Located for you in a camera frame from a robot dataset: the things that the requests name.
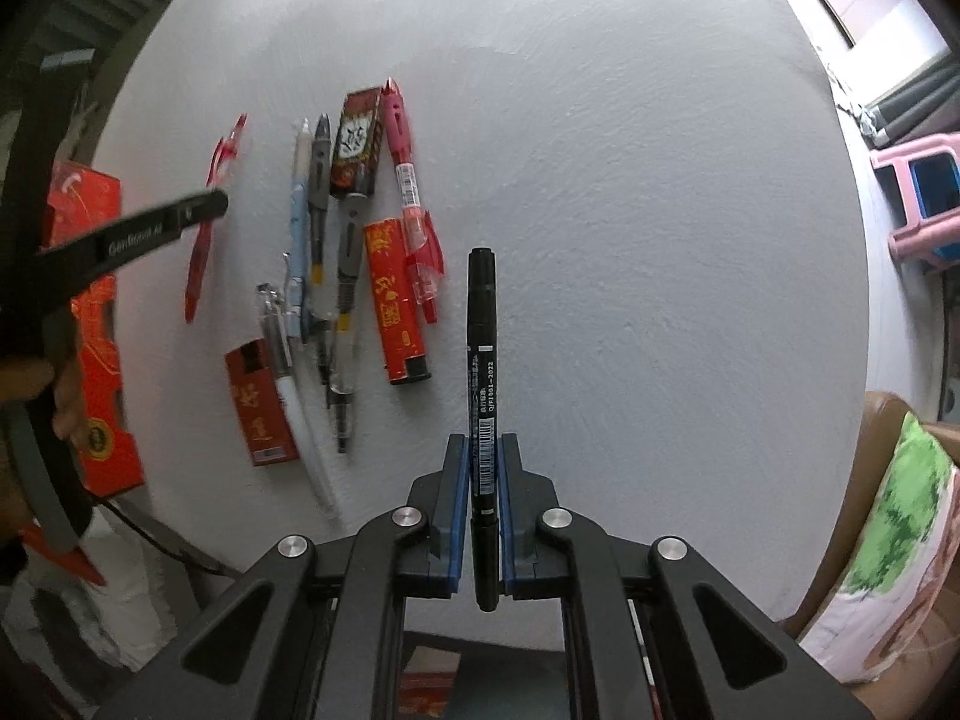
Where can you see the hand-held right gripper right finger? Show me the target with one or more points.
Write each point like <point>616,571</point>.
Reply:
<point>511,495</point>

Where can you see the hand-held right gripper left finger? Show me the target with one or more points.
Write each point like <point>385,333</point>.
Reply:
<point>457,495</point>

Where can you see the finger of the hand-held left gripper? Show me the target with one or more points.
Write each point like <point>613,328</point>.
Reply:
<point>135,236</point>

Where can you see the red cardboard box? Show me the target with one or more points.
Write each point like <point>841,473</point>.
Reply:
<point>97,360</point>

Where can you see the light blue pen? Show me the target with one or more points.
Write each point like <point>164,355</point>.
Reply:
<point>298,217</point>

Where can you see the white pen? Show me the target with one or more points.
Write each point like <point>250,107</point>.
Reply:
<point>300,420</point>

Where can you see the black marker pen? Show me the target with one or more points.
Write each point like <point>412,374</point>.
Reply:
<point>481,315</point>

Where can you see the tall red lighter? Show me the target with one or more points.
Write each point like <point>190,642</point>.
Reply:
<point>396,300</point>

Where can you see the grey yellow pen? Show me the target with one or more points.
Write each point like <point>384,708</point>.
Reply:
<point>351,255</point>

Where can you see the pink red pen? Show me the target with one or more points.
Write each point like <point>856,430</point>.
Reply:
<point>406,180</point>

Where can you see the person's left hand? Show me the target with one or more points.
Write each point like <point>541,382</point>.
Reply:
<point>69,405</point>

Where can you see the red plastic object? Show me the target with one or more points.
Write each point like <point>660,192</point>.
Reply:
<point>64,559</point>

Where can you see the white crumpled cloth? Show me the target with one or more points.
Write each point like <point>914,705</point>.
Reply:
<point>105,615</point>

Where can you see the grey grip clear pen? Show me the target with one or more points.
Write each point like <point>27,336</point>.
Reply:
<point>319,180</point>

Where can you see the dark red patterned packet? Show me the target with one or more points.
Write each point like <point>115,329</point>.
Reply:
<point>356,142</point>

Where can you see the green print cushion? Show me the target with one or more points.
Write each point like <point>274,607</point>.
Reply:
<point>892,540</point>

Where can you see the pink plastic stool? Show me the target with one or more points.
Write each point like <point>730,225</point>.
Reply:
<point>900,165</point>

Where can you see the blue plastic object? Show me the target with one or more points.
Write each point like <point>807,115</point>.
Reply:
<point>937,187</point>

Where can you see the grey pole bundle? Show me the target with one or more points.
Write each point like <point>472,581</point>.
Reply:
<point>915,101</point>

